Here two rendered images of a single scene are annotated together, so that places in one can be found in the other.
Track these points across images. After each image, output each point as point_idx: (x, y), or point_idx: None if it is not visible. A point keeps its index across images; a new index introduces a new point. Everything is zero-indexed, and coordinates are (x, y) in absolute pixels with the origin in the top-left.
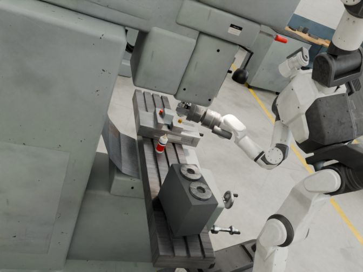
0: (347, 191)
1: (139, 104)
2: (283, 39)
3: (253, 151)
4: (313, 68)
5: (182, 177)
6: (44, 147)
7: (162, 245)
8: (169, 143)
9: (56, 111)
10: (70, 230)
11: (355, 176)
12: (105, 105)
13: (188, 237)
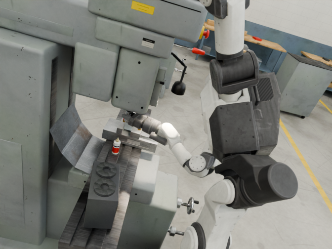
0: (244, 205)
1: (120, 114)
2: (200, 51)
3: (181, 157)
4: (211, 76)
5: (96, 173)
6: (1, 139)
7: (66, 233)
8: (129, 147)
9: (3, 110)
10: (37, 212)
11: (246, 189)
12: (38, 106)
13: (97, 230)
